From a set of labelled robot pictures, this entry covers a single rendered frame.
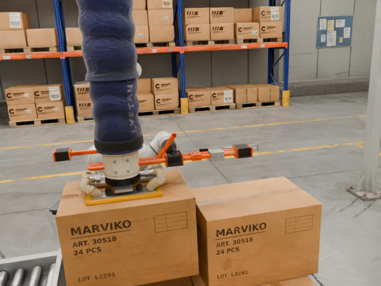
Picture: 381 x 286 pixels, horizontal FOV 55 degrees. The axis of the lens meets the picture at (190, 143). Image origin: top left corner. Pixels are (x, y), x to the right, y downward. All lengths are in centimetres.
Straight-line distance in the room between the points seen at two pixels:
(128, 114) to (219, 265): 84
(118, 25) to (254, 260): 126
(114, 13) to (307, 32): 1029
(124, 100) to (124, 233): 58
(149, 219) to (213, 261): 40
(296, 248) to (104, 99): 119
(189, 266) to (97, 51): 105
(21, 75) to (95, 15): 883
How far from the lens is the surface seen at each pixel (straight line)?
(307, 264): 209
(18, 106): 917
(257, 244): 189
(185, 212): 168
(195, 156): 178
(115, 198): 168
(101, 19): 158
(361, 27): 1265
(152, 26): 891
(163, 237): 172
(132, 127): 165
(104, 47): 158
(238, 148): 183
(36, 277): 228
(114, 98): 160
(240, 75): 1085
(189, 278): 206
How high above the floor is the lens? 175
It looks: 16 degrees down
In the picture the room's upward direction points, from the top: 2 degrees counter-clockwise
